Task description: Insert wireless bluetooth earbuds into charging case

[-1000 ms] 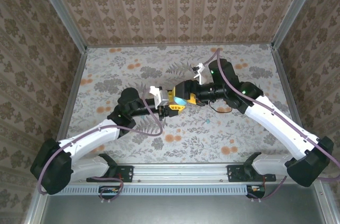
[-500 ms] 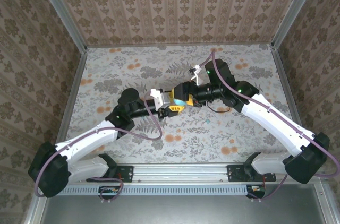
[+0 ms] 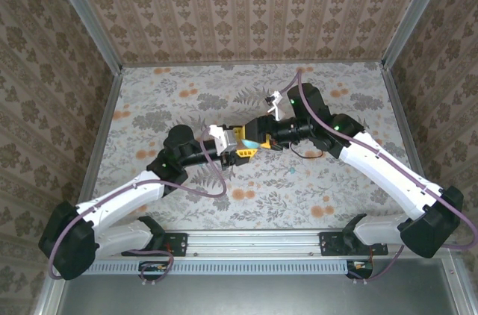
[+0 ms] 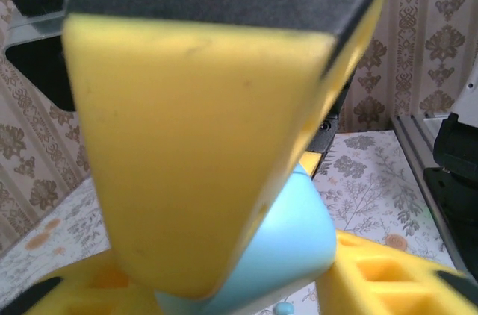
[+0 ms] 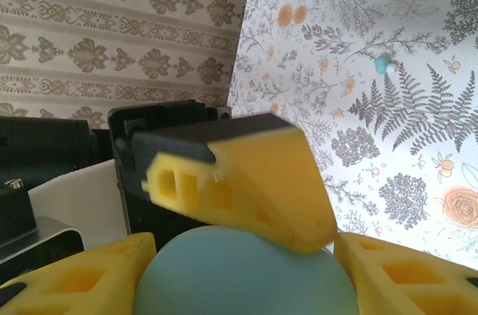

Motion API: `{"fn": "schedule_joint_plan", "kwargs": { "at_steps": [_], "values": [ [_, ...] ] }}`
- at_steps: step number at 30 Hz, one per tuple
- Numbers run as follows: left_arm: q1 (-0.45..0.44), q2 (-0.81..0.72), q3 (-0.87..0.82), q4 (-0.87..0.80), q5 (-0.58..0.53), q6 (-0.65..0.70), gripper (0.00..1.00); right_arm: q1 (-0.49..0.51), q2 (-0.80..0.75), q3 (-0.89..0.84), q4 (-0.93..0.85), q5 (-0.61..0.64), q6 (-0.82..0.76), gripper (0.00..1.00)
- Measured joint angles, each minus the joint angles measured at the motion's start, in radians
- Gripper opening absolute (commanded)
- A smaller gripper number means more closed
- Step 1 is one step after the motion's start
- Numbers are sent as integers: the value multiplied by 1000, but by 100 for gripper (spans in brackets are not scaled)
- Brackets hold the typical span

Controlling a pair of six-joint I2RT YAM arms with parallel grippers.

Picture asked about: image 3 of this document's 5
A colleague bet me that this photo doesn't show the teal earbud charging case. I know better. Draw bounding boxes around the teal earbud charging case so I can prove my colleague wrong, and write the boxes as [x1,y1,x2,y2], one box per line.
[240,138,263,152]

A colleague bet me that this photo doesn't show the floral patterned table cover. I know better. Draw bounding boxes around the floral patterned table cover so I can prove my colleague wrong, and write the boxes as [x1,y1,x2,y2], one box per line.
[80,62,430,230]

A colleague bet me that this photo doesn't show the grey metal sheet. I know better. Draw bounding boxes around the grey metal sheet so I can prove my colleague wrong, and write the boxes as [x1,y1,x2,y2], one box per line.
[55,258,462,315]

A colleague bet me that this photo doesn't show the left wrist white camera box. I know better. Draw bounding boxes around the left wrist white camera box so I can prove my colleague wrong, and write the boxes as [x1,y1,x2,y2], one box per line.
[208,124,239,155]

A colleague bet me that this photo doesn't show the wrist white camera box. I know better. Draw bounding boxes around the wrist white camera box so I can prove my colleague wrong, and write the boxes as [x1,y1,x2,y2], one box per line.
[208,124,239,155]
[263,90,288,122]

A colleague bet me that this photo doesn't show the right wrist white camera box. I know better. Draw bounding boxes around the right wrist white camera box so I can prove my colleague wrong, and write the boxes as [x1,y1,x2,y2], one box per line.
[263,90,288,122]

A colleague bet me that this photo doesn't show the thin black cable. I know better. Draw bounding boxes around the thin black cable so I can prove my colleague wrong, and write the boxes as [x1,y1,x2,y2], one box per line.
[290,143,325,160]

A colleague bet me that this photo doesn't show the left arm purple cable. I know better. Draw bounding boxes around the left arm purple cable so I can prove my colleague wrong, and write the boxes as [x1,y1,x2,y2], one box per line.
[49,127,228,288]

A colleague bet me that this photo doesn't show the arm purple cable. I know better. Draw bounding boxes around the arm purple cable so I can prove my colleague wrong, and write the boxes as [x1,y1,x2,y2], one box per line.
[49,127,228,288]
[282,69,478,286]

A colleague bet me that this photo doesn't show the aluminium table side rail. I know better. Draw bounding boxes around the aluminium table side rail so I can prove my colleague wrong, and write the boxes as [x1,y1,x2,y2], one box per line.
[380,63,441,228]
[70,68,124,230]

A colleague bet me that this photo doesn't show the aluminium mounting rail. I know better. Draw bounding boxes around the aluminium mounting rail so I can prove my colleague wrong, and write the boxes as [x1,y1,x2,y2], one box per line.
[55,228,459,258]

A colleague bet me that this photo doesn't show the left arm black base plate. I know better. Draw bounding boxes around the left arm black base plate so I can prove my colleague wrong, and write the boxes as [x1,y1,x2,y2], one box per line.
[122,231,187,258]

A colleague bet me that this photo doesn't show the grey slotted cable duct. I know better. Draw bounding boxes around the grey slotted cable duct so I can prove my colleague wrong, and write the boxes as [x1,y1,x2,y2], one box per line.
[89,259,374,275]

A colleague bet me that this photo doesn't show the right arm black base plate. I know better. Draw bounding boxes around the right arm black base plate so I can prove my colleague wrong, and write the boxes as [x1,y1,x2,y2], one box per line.
[319,231,389,257]

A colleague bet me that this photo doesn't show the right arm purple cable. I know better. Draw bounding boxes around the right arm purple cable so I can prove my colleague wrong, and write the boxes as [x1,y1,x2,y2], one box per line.
[282,69,478,286]

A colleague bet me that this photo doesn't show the aluminium frame post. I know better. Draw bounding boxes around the aluminium frame post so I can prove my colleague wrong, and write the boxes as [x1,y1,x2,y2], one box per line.
[43,0,123,74]
[381,0,456,69]

